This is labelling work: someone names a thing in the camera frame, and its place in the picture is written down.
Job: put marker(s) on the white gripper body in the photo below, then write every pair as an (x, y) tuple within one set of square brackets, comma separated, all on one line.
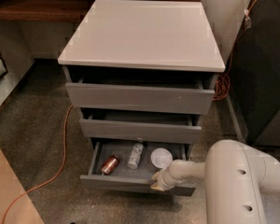
[(165, 177)]

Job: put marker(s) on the clear plastic water bottle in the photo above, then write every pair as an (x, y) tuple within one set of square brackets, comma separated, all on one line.
[(135, 156)]

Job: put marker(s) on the grey bottom drawer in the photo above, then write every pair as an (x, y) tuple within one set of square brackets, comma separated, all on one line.
[(124, 178)]

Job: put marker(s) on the grey drawer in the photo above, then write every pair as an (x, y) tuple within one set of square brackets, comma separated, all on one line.
[(124, 178), (139, 98), (139, 126)]

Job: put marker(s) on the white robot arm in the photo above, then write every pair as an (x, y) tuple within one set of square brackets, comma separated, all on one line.
[(235, 176)]

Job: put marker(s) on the grey middle drawer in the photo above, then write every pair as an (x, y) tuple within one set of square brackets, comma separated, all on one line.
[(139, 126)]

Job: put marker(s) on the grey drawer cabinet white top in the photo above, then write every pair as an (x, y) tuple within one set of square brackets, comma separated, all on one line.
[(144, 43)]

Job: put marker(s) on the grey top drawer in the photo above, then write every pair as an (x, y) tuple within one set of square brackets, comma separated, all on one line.
[(139, 98)]

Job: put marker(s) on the white round bowl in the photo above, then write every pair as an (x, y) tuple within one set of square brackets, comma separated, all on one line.
[(161, 158)]

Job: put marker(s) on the copper red can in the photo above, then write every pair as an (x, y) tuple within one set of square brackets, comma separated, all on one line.
[(109, 165)]

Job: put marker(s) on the dark grey side cabinet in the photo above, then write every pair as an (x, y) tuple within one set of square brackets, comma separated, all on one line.
[(255, 76)]

